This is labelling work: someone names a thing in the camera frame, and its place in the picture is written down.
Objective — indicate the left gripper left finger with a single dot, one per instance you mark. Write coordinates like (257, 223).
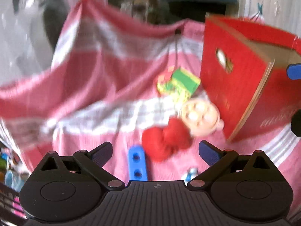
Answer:
(92, 163)

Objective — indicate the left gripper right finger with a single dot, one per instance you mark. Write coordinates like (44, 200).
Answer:
(219, 161)

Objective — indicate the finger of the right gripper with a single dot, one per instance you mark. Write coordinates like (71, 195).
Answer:
(294, 71)

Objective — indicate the white blue toy figure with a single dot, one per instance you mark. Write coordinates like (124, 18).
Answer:
(191, 174)

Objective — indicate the blue three-hole toy block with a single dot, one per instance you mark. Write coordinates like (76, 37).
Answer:
(137, 168)

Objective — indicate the beige toy pot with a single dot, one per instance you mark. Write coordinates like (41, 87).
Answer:
(201, 117)

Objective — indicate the red cardboard box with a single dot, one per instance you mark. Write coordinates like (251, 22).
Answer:
(244, 73)

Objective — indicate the red plush bow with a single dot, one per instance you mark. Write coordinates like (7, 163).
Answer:
(161, 142)

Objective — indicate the teal clothes peg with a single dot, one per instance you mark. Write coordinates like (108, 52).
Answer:
(260, 9)

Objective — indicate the green yellow toy box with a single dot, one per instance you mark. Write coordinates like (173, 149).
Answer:
(177, 82)

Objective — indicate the clear plastic bag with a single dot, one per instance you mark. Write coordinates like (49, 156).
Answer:
(29, 33)

